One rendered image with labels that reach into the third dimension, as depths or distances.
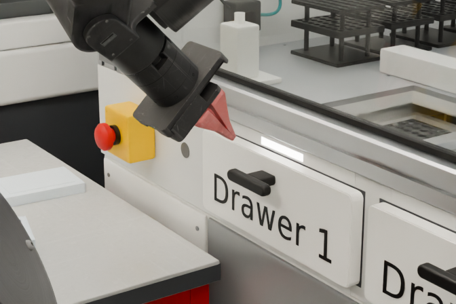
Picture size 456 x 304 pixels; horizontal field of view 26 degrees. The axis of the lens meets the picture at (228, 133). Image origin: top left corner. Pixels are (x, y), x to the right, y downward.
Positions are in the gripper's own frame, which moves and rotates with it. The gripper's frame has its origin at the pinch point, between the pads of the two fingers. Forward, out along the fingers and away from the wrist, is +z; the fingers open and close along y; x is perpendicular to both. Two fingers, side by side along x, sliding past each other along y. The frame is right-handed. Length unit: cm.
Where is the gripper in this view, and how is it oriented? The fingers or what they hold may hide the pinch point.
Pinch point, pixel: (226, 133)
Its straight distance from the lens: 107.3
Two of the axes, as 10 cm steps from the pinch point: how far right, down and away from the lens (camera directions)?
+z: 5.7, 5.5, 6.1
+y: 5.9, -7.9, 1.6
